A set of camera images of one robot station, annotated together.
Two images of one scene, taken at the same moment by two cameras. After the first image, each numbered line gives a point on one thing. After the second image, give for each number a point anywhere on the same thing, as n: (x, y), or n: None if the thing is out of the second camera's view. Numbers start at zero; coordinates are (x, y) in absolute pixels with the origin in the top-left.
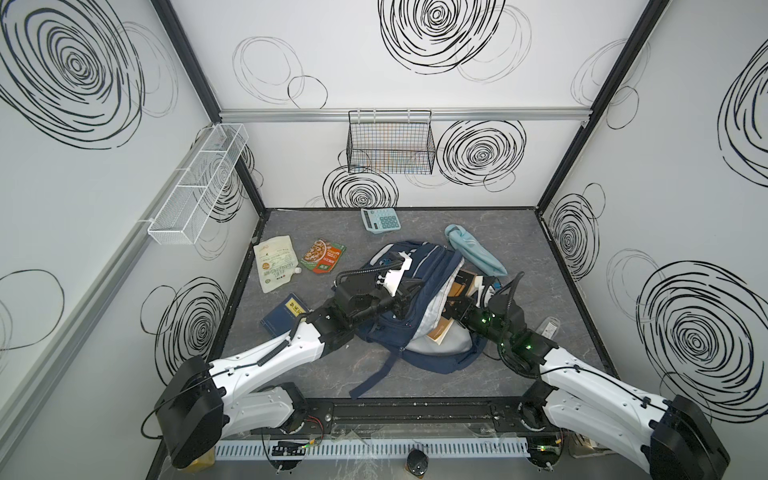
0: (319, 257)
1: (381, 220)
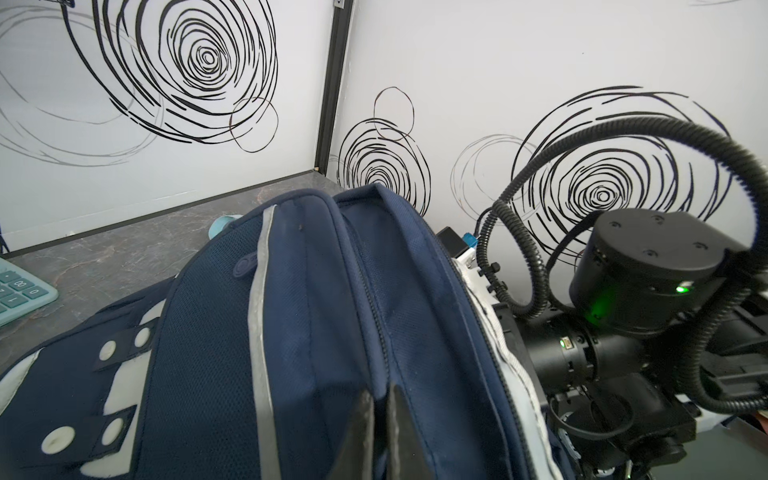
0: None
1: (22, 292)
